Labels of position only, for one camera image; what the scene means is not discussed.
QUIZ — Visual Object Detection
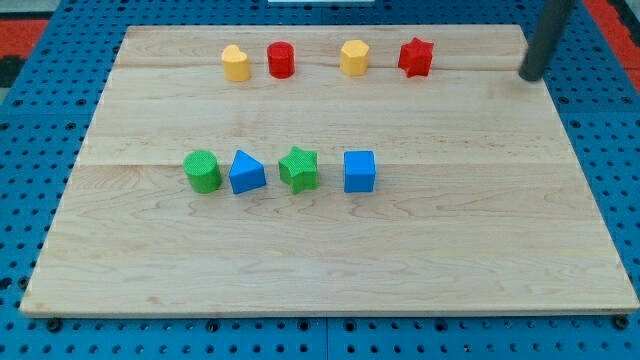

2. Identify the blue cube block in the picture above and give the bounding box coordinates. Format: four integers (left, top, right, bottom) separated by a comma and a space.
343, 150, 376, 193

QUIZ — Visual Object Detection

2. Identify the green star block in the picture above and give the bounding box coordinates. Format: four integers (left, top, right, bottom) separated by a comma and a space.
278, 146, 319, 194

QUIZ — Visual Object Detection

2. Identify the blue triangle block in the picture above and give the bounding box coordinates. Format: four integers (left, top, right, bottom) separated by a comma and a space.
229, 150, 266, 194

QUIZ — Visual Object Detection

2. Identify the light wooden board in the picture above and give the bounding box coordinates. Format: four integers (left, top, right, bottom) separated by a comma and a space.
20, 25, 639, 318

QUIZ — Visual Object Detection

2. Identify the green cylinder block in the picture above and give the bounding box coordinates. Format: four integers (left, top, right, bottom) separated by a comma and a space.
183, 150, 222, 194

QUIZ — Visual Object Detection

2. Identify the yellow hexagon block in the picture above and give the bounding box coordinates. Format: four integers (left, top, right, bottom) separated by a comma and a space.
340, 39, 370, 77

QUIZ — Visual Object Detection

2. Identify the red cylinder block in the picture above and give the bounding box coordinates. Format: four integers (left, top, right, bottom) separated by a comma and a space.
267, 41, 295, 79

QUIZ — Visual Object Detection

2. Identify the yellow heart block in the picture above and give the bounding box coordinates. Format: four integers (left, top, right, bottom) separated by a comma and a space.
221, 44, 251, 82

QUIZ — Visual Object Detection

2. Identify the red star block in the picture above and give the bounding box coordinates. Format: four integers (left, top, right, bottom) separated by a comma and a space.
398, 37, 434, 78

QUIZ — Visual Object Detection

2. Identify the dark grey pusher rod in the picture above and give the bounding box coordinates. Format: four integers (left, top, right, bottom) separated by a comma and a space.
518, 0, 576, 82

